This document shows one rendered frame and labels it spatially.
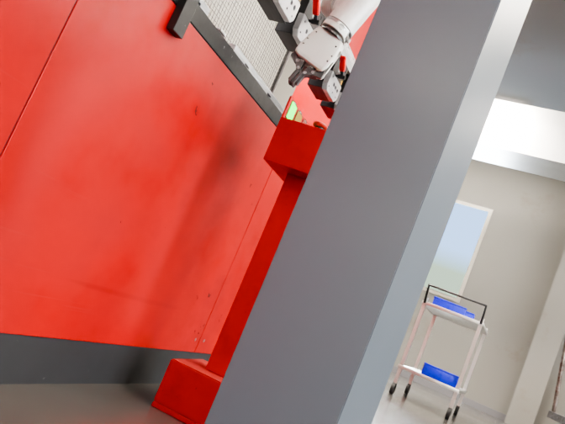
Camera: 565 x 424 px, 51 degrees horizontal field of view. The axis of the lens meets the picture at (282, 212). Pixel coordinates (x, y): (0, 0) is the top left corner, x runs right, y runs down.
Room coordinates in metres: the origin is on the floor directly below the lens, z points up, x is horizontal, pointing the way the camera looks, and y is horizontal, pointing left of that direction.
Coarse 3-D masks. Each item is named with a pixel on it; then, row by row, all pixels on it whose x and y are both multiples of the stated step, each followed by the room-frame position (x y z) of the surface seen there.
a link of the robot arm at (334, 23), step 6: (330, 18) 1.50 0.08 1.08; (324, 24) 1.52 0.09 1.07; (330, 24) 1.49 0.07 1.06; (336, 24) 1.49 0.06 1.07; (342, 24) 1.49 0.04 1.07; (336, 30) 1.49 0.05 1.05; (342, 30) 1.49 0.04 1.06; (348, 30) 1.50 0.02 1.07; (342, 36) 1.50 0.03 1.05; (348, 36) 1.51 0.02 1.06; (348, 42) 1.53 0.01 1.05
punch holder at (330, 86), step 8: (336, 64) 2.28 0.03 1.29; (328, 72) 2.27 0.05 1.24; (336, 72) 2.31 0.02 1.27; (344, 72) 2.38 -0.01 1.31; (312, 80) 2.29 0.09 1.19; (320, 80) 2.28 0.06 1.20; (328, 80) 2.26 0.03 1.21; (336, 80) 2.33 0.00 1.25; (312, 88) 2.33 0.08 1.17; (320, 88) 2.29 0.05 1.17; (328, 88) 2.29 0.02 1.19; (336, 88) 2.36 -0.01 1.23; (320, 96) 2.38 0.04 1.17; (328, 96) 2.34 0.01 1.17; (336, 96) 2.39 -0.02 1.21
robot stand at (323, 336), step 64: (384, 0) 0.87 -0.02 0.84; (448, 0) 0.83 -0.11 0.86; (512, 0) 0.85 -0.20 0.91; (384, 64) 0.86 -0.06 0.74; (448, 64) 0.81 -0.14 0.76; (384, 128) 0.84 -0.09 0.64; (448, 128) 0.80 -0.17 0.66; (320, 192) 0.86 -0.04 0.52; (384, 192) 0.82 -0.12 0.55; (448, 192) 0.89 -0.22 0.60; (320, 256) 0.85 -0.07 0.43; (384, 256) 0.80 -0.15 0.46; (256, 320) 0.87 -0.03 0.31; (320, 320) 0.83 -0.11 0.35; (384, 320) 0.82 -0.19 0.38; (256, 384) 0.85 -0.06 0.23; (320, 384) 0.81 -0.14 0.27; (384, 384) 0.94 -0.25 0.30
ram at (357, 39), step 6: (372, 12) 2.41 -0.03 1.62; (324, 18) 2.05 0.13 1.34; (372, 18) 2.44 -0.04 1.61; (366, 24) 2.40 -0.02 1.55; (360, 30) 2.37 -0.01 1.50; (366, 30) 2.42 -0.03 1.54; (354, 36) 2.34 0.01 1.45; (360, 36) 2.39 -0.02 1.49; (354, 42) 2.36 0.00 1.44; (360, 42) 2.41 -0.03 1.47; (354, 48) 2.38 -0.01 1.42; (360, 48) 2.44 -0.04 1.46; (342, 54) 2.30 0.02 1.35; (354, 54) 2.40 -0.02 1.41; (348, 60) 2.37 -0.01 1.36; (348, 66) 2.40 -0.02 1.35; (348, 72) 2.44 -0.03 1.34
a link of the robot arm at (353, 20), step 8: (336, 0) 1.52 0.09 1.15; (344, 0) 1.50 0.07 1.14; (352, 0) 1.49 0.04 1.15; (360, 0) 1.48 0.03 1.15; (368, 0) 1.49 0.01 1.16; (376, 0) 1.50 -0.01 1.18; (336, 8) 1.50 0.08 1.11; (344, 8) 1.49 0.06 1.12; (352, 8) 1.48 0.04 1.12; (360, 8) 1.49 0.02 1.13; (368, 8) 1.50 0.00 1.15; (328, 16) 1.52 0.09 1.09; (336, 16) 1.49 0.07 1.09; (344, 16) 1.49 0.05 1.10; (352, 16) 1.49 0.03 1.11; (360, 16) 1.50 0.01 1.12; (368, 16) 1.52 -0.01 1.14; (352, 24) 1.50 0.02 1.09; (360, 24) 1.52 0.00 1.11; (352, 32) 1.51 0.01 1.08
